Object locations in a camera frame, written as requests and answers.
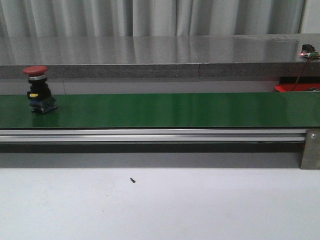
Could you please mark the red mushroom push button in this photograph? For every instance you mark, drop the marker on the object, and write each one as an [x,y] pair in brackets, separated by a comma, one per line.
[39,95]

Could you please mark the grey stone shelf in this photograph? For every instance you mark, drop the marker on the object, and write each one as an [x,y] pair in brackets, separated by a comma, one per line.
[106,57]

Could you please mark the green conveyor belt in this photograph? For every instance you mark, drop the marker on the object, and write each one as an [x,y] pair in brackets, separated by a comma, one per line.
[167,110]

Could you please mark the red plastic bin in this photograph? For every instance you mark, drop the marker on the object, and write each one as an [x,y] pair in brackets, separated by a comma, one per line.
[304,84]

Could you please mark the small green circuit board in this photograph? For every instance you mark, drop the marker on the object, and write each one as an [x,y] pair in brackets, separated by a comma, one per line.
[309,51]

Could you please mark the grey pleated curtain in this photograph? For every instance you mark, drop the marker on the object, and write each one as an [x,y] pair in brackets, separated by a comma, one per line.
[137,18]

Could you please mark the aluminium conveyor frame rail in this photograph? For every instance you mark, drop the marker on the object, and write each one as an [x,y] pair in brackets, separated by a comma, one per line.
[153,135]

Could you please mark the metal conveyor support bracket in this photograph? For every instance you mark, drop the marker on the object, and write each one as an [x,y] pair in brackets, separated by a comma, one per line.
[311,153]

